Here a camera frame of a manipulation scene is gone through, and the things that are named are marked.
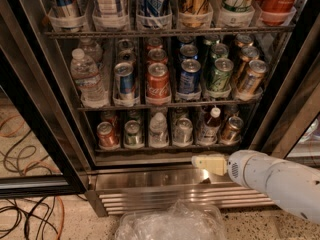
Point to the white bottle top shelf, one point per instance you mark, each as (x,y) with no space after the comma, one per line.
(109,0)

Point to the red coca-cola can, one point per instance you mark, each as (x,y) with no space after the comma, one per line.
(157,56)
(158,81)

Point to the front water bottle middle shelf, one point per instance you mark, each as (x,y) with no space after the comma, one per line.
(88,79)

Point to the green silver can bottom shelf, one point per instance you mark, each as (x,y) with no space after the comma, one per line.
(133,134)

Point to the left glass fridge door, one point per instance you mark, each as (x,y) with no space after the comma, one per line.
(49,168)

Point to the red can bottom shelf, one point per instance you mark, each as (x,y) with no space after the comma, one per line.
(106,134)

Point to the stainless steel fridge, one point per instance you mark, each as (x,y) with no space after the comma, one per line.
(36,48)

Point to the clear plastic bag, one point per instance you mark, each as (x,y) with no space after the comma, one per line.
(181,221)

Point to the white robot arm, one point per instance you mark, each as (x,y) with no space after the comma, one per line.
(293,187)

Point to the small water bottle bottom shelf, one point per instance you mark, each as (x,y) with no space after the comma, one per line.
(158,132)

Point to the green can middle shelf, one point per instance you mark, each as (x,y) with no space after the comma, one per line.
(220,75)

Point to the gold can middle shelf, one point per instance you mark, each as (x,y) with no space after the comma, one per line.
(252,76)

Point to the tea bottle white cap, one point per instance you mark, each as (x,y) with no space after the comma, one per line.
(209,126)

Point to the blue tall can top shelf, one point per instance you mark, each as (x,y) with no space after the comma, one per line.
(154,0)

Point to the gold tall can top shelf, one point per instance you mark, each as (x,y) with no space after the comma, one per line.
(193,12)

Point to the orange can bottom shelf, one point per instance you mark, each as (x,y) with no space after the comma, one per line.
(231,132)

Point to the blue pepsi can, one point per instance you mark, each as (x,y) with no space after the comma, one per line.
(189,76)
(188,52)

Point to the blue red bull can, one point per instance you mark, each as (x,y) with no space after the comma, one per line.
(125,80)

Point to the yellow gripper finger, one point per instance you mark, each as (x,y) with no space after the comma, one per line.
(215,164)

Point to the large coca-cola can top shelf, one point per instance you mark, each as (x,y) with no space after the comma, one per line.
(275,12)

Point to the rear water bottle middle shelf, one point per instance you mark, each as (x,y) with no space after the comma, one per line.
(92,49)

